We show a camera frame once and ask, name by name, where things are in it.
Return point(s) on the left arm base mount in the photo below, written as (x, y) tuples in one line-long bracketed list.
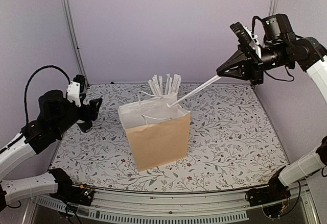
[(67, 192)]

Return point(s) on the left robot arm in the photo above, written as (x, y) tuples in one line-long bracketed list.
[(30, 141)]

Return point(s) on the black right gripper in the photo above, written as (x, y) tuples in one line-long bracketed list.
[(254, 70)]

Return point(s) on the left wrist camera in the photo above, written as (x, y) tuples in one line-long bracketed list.
[(76, 89)]

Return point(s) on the brown paper bag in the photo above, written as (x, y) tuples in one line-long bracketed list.
[(157, 130)]

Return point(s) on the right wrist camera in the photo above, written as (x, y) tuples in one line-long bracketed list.
[(247, 40)]

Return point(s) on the paper-wrapped straws bundle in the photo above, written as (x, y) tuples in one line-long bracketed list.
[(160, 87)]

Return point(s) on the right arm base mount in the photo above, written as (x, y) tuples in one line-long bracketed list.
[(275, 191)]

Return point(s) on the single paper-wrapped straw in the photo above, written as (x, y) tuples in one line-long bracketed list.
[(196, 90)]

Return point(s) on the aluminium front rail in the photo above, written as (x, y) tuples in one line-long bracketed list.
[(117, 206)]

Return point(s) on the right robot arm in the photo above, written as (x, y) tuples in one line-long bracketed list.
[(281, 66)]

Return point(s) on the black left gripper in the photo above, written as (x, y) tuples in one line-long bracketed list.
[(93, 111)]

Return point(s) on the left aluminium corner post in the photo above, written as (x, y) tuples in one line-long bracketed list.
[(73, 38)]

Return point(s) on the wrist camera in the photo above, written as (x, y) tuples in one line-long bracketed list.
[(76, 89), (247, 40)]

